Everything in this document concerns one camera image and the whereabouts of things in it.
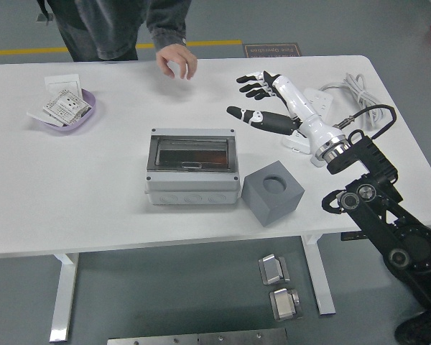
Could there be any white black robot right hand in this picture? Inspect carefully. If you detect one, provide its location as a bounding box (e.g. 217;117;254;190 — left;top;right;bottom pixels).
225;70;347;161

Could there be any white table leg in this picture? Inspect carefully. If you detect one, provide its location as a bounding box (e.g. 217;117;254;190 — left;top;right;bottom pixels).
49;252;80;343
301;233;337;316

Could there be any white power cord with plug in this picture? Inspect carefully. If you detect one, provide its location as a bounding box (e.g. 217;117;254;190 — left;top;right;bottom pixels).
310;73;385;168

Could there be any dark floor sign with text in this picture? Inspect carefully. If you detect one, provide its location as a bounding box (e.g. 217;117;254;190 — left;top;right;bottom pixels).
242;42;304;58

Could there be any person's torso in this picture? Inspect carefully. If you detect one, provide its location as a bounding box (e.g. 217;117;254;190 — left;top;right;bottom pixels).
35;0;152;62

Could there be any purple plastic tray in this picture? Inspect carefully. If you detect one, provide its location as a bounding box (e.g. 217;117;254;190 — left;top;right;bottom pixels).
34;88;98;136

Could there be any white flat cover plate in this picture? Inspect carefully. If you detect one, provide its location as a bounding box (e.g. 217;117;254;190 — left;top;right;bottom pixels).
26;103;65;127

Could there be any metal floor bracket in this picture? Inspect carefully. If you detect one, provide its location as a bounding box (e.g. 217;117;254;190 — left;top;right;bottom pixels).
257;253;291;287
269;287;305;322

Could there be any person's left hand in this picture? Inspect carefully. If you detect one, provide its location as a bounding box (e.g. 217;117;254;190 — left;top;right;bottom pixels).
155;43;198;81

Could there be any grey metal base plate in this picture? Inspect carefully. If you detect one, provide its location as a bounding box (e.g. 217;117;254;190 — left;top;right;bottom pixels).
106;333;199;345
198;327;288;345

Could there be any grey cube with round hole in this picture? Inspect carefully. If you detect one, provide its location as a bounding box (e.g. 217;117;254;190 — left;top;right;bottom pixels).
240;160;306;227

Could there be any grey junction box with lid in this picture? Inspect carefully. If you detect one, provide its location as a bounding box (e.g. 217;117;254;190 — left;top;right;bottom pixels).
144;128;241;206

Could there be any plain white switch plate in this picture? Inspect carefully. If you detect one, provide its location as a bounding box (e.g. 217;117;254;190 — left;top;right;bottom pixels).
44;73;84;98

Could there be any white wall socket panel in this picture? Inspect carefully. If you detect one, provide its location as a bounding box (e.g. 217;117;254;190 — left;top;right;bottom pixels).
41;89;91;127

